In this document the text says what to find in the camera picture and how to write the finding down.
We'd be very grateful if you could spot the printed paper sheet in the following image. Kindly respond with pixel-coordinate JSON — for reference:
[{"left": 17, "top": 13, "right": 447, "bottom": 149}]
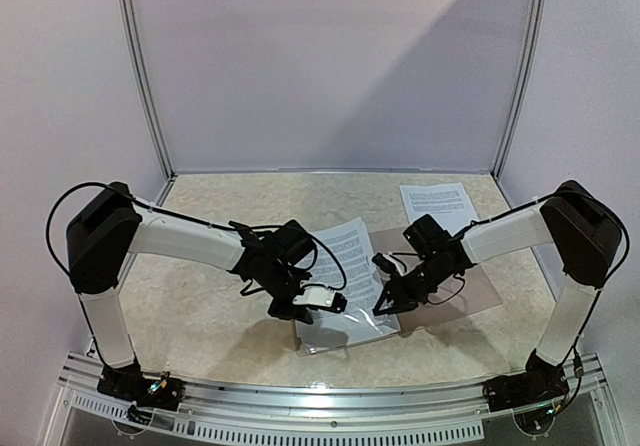
[{"left": 295, "top": 217, "right": 400, "bottom": 355}]

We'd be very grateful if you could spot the translucent brown folder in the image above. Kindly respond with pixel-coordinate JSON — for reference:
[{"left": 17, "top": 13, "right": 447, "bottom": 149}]
[{"left": 295, "top": 222, "right": 502, "bottom": 355}]

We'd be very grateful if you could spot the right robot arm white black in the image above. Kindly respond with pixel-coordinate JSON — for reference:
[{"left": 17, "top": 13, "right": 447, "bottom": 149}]
[{"left": 373, "top": 180, "right": 631, "bottom": 402}]

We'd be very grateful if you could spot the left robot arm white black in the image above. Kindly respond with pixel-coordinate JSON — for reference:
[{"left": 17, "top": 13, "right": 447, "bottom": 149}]
[{"left": 66, "top": 182, "right": 313, "bottom": 400}]

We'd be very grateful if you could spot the stack of printed papers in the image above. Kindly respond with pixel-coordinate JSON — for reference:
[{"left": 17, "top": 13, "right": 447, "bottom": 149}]
[{"left": 399, "top": 183, "right": 479, "bottom": 233}]

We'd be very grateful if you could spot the perforated metal strip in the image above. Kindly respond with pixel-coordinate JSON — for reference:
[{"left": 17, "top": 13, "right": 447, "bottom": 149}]
[{"left": 59, "top": 393, "right": 486, "bottom": 445}]

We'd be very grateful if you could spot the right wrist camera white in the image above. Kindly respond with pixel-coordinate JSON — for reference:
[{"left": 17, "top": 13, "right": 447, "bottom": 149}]
[{"left": 372, "top": 252, "right": 409, "bottom": 278}]

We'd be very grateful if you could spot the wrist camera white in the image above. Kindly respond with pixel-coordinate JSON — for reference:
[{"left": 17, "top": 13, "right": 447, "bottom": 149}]
[
  {"left": 372, "top": 252, "right": 409, "bottom": 278},
  {"left": 293, "top": 284, "right": 347, "bottom": 313}
]

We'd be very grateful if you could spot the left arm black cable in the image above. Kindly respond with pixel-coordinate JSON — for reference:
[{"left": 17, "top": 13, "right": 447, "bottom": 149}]
[{"left": 45, "top": 181, "right": 349, "bottom": 297}]

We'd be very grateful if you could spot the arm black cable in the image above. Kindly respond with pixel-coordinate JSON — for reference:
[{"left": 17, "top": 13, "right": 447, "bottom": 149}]
[
  {"left": 389, "top": 190, "right": 632, "bottom": 417},
  {"left": 45, "top": 181, "right": 349, "bottom": 297}
]

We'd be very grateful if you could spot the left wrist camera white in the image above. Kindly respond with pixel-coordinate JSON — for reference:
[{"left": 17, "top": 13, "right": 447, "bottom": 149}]
[{"left": 293, "top": 284, "right": 347, "bottom": 313}]

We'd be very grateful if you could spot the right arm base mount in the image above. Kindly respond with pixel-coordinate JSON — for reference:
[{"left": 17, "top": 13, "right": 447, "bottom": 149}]
[{"left": 482, "top": 353, "right": 570, "bottom": 413}]

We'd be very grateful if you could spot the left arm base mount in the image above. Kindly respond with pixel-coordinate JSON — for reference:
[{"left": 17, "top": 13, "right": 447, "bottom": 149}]
[{"left": 97, "top": 363, "right": 185, "bottom": 411}]

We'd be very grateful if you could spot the aluminium front rail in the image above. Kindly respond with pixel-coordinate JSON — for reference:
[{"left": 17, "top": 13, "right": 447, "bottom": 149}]
[{"left": 55, "top": 349, "right": 612, "bottom": 428}]

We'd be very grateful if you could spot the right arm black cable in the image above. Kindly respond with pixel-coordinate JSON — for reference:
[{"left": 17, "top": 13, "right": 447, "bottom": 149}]
[{"left": 389, "top": 190, "right": 632, "bottom": 417}]

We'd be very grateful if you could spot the left aluminium frame post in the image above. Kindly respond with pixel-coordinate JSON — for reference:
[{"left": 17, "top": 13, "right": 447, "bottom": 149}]
[{"left": 119, "top": 0, "right": 177, "bottom": 205}]

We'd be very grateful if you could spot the aluminium frame post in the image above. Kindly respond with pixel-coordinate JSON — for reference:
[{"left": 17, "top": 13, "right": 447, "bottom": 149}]
[
  {"left": 491, "top": 0, "right": 545, "bottom": 182},
  {"left": 119, "top": 0, "right": 177, "bottom": 205}
]

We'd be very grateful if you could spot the right aluminium frame post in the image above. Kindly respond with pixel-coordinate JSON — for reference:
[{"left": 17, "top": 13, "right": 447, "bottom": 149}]
[{"left": 491, "top": 0, "right": 545, "bottom": 182}]

